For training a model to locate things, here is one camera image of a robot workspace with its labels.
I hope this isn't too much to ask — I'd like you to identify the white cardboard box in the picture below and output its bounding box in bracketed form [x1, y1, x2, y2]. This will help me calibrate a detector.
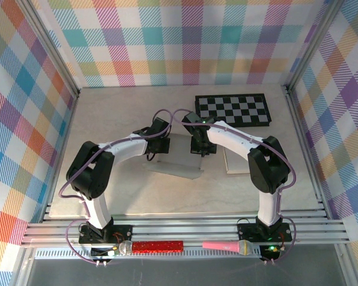
[223, 145, 257, 175]
[144, 132, 205, 181]

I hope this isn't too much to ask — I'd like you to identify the black grey checkerboard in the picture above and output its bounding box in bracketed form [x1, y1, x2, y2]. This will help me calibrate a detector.
[195, 93, 271, 128]

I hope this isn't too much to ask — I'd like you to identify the red glitter toy microphone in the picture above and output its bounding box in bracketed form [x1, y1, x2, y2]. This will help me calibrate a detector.
[118, 240, 185, 256]

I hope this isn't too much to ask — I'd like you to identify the pink toy microphone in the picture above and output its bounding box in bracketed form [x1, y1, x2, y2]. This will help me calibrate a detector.
[202, 240, 254, 256]

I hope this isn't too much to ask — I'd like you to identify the left black controller board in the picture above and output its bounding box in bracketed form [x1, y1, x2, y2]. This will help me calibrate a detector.
[90, 245, 120, 260]

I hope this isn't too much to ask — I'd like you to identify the black controller board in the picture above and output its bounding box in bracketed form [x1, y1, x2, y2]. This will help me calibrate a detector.
[260, 243, 281, 260]
[90, 245, 120, 260]

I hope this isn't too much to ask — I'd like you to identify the right black controller board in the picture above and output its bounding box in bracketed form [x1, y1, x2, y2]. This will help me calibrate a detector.
[260, 243, 281, 260]

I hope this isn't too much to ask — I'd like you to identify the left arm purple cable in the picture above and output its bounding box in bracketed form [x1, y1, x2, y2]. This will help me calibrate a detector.
[58, 108, 180, 265]

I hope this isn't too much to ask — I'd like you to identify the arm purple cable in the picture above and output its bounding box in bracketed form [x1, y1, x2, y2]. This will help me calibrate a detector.
[172, 108, 297, 265]
[58, 108, 180, 265]

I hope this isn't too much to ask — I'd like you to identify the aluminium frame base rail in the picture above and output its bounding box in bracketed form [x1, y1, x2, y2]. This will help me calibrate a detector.
[20, 212, 350, 248]

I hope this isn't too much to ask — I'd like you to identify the left aluminium side rail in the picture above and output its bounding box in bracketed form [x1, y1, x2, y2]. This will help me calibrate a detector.
[41, 89, 81, 223]

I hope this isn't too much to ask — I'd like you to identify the aluminium side rail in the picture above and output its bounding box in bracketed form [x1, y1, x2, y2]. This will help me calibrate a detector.
[41, 89, 81, 223]
[285, 85, 331, 221]

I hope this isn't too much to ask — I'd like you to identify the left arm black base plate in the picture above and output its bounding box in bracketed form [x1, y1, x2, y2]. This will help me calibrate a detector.
[78, 225, 134, 244]

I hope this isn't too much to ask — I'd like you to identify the right aluminium side rail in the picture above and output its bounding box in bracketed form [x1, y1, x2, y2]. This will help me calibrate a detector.
[285, 85, 331, 221]

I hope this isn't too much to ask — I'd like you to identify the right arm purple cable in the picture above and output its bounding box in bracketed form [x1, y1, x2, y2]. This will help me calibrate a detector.
[172, 108, 297, 265]

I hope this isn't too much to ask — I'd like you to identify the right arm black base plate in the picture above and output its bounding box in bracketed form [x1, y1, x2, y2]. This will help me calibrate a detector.
[237, 222, 293, 243]

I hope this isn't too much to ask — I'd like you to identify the white slotted cable tray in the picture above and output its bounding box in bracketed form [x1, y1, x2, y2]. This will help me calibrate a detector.
[35, 248, 263, 260]

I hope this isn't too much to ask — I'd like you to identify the left aluminium corner post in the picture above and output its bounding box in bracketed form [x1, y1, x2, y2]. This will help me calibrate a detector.
[16, 0, 81, 98]

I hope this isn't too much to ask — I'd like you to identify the aluminium corner post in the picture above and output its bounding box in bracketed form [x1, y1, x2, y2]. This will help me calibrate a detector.
[16, 0, 81, 98]
[282, 0, 347, 95]

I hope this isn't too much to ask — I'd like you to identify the right aluminium corner post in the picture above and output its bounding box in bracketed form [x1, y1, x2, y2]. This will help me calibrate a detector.
[282, 0, 347, 95]

